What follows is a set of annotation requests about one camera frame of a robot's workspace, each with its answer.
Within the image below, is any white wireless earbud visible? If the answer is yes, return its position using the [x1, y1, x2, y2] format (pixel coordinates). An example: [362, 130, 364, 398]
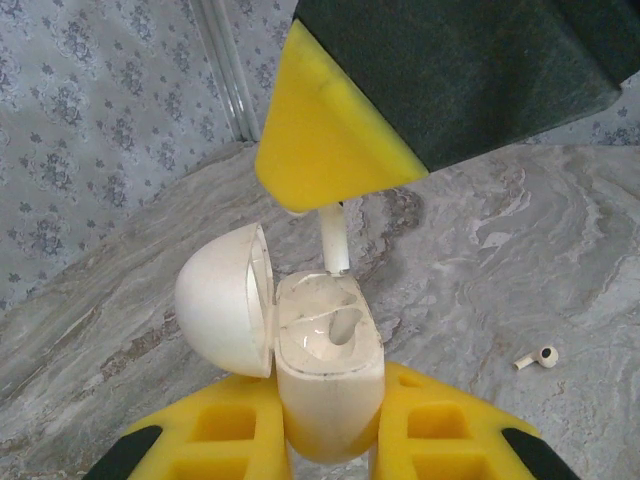
[288, 198, 352, 276]

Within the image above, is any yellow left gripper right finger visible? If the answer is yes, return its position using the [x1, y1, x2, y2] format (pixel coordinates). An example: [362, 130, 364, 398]
[367, 359, 586, 480]

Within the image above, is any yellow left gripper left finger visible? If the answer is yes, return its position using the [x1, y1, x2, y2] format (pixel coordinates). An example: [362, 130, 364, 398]
[82, 372, 294, 480]

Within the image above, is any aluminium corner frame post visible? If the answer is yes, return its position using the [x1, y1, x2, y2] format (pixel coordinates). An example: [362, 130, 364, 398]
[192, 0, 262, 145]

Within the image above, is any white earbud charging case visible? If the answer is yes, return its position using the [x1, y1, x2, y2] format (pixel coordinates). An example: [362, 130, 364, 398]
[173, 222, 386, 466]

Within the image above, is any small white fragment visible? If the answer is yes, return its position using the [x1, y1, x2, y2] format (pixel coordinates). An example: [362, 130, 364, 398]
[513, 344, 560, 372]

